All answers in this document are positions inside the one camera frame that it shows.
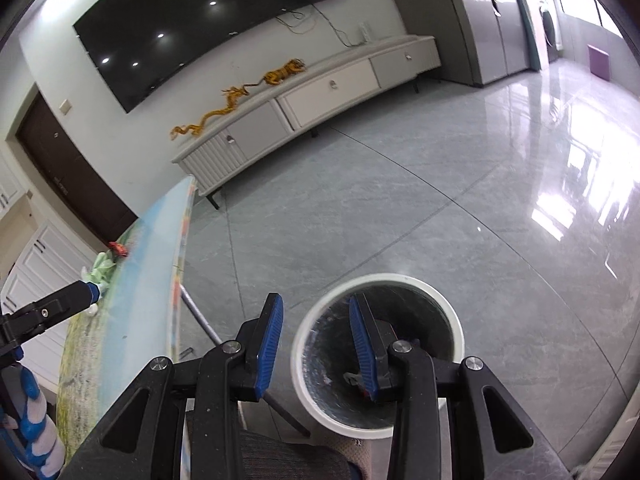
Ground grey refrigerator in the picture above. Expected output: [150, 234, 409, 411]
[434, 0, 532, 87]

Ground black wall television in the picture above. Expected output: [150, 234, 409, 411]
[72, 0, 350, 115]

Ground grey metal table leg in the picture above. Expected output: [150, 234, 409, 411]
[179, 284, 312, 439]

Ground television cables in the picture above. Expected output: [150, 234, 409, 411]
[275, 2, 362, 47]

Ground yellow tiger figurine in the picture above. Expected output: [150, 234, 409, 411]
[262, 58, 307, 86]

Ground white lower shoe cabinet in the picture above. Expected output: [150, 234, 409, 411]
[0, 220, 102, 391]

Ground white television console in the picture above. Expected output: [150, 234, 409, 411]
[171, 35, 442, 211]

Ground white curved furniture edge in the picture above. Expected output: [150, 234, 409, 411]
[569, 394, 640, 480]

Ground white upper wall cabinet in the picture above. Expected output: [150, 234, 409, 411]
[0, 150, 27, 217]

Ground dark brown entrance door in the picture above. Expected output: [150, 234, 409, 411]
[15, 92, 139, 247]

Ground green white plastic bag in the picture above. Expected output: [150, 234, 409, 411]
[81, 251, 122, 293]

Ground white round trash bin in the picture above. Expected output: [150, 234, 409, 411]
[291, 273, 465, 440]

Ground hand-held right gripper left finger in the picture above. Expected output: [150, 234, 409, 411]
[60, 292, 286, 480]

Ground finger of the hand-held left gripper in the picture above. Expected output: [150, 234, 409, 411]
[0, 280, 102, 345]

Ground purple box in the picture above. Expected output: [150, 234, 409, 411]
[585, 44, 612, 80]

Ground white red wrapper scrap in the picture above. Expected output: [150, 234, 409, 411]
[344, 370, 369, 397]

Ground yellow dragon figurine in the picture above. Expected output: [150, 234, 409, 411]
[170, 84, 252, 139]

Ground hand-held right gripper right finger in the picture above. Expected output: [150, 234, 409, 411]
[348, 293, 562, 480]

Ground white washing machine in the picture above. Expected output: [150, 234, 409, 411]
[531, 0, 564, 64]

